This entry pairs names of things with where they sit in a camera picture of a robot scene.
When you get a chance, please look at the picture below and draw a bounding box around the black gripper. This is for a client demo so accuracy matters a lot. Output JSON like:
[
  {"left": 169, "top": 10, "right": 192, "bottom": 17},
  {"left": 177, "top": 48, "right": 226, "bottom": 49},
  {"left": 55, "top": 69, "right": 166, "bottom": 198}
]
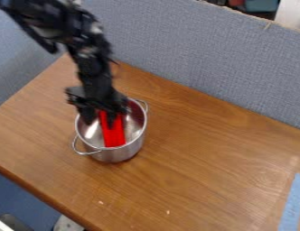
[{"left": 65, "top": 79, "right": 127, "bottom": 129}]

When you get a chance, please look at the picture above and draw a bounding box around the red block object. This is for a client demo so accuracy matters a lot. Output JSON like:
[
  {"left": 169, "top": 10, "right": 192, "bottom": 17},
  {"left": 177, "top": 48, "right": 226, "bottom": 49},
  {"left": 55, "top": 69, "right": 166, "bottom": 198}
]
[{"left": 98, "top": 111, "right": 126, "bottom": 148}]

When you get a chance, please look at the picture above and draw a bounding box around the blue tape strip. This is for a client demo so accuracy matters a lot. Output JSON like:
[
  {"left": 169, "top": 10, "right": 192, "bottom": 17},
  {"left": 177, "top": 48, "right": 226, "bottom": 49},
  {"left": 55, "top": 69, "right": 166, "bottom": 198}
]
[{"left": 278, "top": 173, "right": 300, "bottom": 231}]

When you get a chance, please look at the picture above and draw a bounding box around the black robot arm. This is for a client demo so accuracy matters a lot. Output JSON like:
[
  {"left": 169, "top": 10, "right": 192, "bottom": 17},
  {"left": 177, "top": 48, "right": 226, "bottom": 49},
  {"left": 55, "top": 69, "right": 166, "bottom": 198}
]
[{"left": 0, "top": 0, "right": 129, "bottom": 125}]

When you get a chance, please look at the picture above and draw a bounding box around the metal pot with handles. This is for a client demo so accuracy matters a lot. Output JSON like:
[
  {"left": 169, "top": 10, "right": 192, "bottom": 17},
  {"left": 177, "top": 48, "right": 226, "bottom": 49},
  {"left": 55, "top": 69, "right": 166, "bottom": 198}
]
[{"left": 71, "top": 98, "right": 149, "bottom": 163}]

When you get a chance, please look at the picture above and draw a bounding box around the blue fabric partition wall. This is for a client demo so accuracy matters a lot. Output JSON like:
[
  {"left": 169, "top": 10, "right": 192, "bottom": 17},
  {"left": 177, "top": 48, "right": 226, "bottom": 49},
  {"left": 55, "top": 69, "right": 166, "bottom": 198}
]
[{"left": 0, "top": 0, "right": 300, "bottom": 128}]

